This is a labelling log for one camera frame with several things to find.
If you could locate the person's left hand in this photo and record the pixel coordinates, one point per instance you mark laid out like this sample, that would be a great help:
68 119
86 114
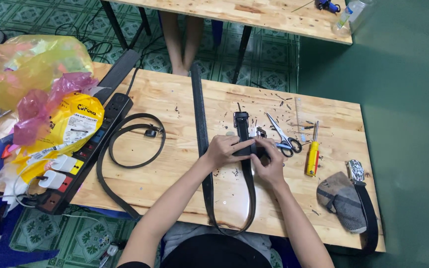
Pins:
224 150

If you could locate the person's right hand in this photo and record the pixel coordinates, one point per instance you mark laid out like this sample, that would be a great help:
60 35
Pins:
272 167

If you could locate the wide black leather belt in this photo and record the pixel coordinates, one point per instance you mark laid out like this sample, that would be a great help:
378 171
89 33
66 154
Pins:
203 123

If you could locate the silver belt buckle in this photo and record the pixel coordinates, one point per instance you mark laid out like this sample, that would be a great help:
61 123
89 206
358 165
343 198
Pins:
261 132

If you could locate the clear plastic ruler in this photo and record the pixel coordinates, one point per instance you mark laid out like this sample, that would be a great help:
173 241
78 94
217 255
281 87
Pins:
300 119

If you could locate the grey striped cloth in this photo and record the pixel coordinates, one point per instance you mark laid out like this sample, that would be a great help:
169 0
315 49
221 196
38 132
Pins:
343 203

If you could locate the person's torso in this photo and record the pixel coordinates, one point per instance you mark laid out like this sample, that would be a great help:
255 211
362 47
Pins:
214 249

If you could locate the black belt with ornate buckle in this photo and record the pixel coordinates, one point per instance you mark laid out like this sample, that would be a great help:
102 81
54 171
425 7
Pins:
367 208

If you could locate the thin black belt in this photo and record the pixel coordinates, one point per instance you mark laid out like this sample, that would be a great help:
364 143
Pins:
104 188

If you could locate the black power strip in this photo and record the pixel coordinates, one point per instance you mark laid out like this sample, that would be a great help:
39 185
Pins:
99 143

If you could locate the long black box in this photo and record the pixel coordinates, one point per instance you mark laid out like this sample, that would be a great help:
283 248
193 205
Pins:
119 74

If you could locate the wooden table with black legs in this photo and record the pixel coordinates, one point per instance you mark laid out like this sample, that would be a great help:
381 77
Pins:
237 13

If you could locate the white charger plug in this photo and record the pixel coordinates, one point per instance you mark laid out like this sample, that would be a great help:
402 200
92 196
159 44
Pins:
64 163
52 179

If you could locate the yellow paper packet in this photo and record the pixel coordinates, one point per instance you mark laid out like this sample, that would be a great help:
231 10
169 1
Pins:
63 130

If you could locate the clear plastic bottle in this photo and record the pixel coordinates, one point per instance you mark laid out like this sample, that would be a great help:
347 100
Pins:
350 16

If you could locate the small blue tool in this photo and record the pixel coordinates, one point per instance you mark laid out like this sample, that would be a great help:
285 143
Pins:
327 5

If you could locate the pink plastic bag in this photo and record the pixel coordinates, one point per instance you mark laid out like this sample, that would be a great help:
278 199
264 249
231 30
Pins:
37 108

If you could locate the yellow plastic bag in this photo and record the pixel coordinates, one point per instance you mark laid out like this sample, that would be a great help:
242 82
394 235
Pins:
24 63

